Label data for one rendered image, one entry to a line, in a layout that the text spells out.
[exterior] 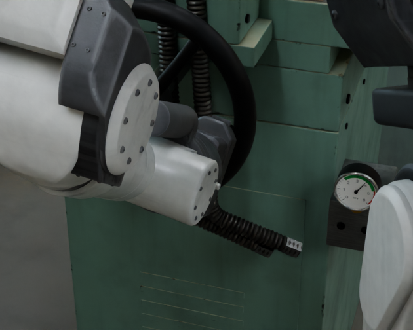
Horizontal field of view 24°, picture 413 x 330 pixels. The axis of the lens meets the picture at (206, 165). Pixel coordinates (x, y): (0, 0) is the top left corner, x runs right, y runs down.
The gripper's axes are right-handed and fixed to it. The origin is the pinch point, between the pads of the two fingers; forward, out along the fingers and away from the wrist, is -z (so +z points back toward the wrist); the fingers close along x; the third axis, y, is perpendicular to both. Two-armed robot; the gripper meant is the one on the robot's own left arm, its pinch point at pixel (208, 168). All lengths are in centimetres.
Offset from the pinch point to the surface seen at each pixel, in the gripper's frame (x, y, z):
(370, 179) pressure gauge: 4.2, -16.3, -21.1
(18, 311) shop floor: -53, 50, -82
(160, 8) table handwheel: 15.8, 11.2, 2.5
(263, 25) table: 18.7, 3.3, -15.2
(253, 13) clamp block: 19.8, 4.8, -14.0
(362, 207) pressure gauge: 0.0, -16.4, -23.8
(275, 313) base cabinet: -22.8, -7.8, -42.8
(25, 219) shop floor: -40, 68, -110
